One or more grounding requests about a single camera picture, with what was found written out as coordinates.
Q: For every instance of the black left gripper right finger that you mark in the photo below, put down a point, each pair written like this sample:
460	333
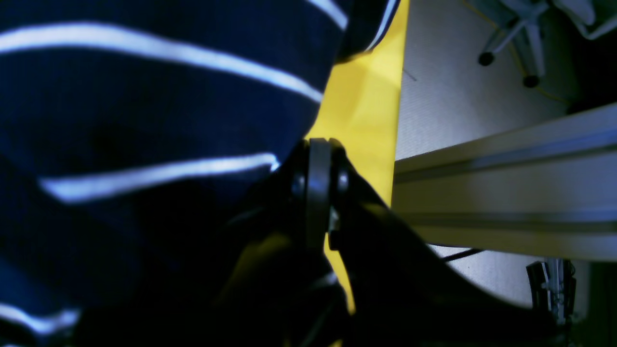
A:
404	294

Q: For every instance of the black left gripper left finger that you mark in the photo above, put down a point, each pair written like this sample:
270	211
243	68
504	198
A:
220	239

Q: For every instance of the navy white striped T-shirt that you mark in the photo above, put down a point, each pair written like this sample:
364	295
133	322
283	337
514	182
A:
130	130

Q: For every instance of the yellow table cloth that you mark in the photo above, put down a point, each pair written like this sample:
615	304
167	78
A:
361	105

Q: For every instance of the office chair base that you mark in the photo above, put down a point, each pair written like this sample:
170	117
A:
560	45

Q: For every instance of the aluminium frame rail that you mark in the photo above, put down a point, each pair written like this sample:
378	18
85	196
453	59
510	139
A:
547	190

